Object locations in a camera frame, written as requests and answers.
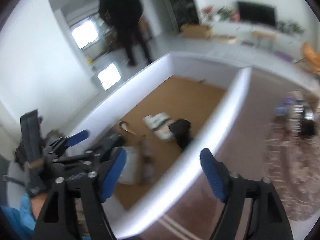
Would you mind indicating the black flat television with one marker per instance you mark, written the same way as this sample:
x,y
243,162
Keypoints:
x,y
257,13

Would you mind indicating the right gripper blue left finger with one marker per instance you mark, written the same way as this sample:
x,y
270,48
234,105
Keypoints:
x,y
93,184

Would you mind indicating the orange lounge chair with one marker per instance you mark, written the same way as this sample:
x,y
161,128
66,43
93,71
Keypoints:
x,y
312,58

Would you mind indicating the white tv cabinet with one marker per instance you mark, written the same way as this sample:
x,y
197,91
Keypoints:
x,y
243,32

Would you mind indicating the black glass cabinet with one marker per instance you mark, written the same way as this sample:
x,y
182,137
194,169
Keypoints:
x,y
185,12

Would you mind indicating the clear plastic cartoon box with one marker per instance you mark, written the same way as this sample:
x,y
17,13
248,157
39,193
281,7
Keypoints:
x,y
129,173

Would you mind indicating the person in black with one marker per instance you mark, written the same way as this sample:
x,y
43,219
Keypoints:
x,y
124,16

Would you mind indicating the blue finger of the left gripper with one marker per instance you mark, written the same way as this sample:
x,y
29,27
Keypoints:
x,y
77,138

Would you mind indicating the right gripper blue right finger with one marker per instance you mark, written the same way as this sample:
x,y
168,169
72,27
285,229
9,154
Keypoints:
x,y
267,217

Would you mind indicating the black knit fabric bundle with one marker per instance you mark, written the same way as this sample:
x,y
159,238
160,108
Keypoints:
x,y
181,131

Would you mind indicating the gold packet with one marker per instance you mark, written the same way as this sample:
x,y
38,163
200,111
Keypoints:
x,y
125,127

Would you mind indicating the wooden stool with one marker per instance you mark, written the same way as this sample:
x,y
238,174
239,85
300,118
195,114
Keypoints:
x,y
259,35

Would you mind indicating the white storage box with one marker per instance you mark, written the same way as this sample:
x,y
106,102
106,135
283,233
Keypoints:
x,y
174,108

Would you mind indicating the cardboard box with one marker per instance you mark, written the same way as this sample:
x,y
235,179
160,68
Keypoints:
x,y
196,31

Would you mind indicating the purple blue tube toy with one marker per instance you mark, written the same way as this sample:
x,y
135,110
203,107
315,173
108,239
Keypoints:
x,y
285,106

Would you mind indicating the left hand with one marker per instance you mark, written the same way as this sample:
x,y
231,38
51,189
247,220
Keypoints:
x,y
36,204

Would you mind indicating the striped black white fabric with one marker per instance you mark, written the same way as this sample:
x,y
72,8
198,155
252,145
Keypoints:
x,y
302,120

